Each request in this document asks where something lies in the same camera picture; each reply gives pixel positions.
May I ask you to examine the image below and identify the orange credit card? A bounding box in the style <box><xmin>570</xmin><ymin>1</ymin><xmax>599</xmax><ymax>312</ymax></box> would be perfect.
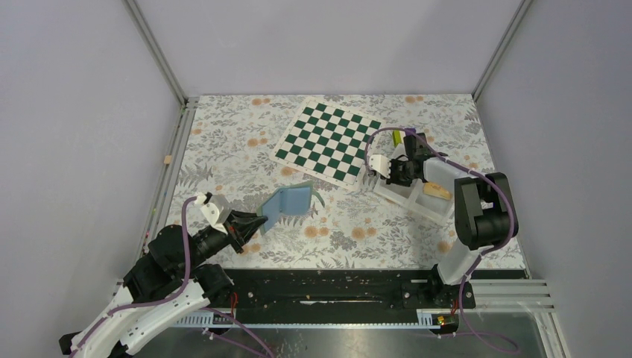
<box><xmin>423</xmin><ymin>182</ymin><xmax>452</xmax><ymax>201</ymax></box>

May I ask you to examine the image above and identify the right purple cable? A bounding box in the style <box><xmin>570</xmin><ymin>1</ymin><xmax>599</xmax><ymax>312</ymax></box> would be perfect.
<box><xmin>364</xmin><ymin>127</ymin><xmax>522</xmax><ymax>354</ymax></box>

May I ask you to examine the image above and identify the green white chessboard mat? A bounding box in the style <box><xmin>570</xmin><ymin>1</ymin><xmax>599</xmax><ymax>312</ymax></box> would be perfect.
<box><xmin>270</xmin><ymin>97</ymin><xmax>383</xmax><ymax>191</ymax></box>

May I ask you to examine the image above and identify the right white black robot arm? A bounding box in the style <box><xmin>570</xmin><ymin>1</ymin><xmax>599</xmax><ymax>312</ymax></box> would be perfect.
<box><xmin>385</xmin><ymin>130</ymin><xmax>519</xmax><ymax>307</ymax></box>

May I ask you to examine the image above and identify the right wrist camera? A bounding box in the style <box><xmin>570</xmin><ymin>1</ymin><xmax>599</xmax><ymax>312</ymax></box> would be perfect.
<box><xmin>368</xmin><ymin>154</ymin><xmax>391</xmax><ymax>179</ymax></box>

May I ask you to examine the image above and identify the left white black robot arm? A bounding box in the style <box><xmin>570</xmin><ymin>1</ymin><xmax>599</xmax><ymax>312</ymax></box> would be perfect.
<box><xmin>59</xmin><ymin>210</ymin><xmax>268</xmax><ymax>357</ymax></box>

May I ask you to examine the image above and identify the clear plastic compartment tray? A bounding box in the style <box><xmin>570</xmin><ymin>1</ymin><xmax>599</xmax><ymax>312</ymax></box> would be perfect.
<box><xmin>373</xmin><ymin>180</ymin><xmax>454</xmax><ymax>224</ymax></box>

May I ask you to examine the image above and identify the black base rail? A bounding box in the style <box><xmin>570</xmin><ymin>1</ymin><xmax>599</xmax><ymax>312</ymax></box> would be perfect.
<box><xmin>192</xmin><ymin>267</ymin><xmax>478</xmax><ymax>325</ymax></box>

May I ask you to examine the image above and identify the green leather card holder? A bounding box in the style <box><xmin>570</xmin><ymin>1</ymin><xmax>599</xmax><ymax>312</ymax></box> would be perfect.
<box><xmin>256</xmin><ymin>180</ymin><xmax>325</xmax><ymax>235</ymax></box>

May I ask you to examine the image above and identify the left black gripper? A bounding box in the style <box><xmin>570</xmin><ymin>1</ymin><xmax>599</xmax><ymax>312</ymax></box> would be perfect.
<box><xmin>180</xmin><ymin>210</ymin><xmax>269</xmax><ymax>274</ymax></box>

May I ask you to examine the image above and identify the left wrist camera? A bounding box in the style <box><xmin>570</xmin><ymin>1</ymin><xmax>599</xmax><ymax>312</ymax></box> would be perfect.
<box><xmin>195</xmin><ymin>192</ymin><xmax>231</xmax><ymax>234</ymax></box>

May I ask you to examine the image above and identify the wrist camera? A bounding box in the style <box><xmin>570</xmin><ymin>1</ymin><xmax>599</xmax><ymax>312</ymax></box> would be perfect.
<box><xmin>195</xmin><ymin>192</ymin><xmax>231</xmax><ymax>234</ymax></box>
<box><xmin>368</xmin><ymin>154</ymin><xmax>391</xmax><ymax>179</ymax></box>

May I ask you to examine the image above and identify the green purple toy block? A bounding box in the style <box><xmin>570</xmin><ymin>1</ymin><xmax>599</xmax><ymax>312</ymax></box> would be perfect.
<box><xmin>391</xmin><ymin>130</ymin><xmax>406</xmax><ymax>148</ymax></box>

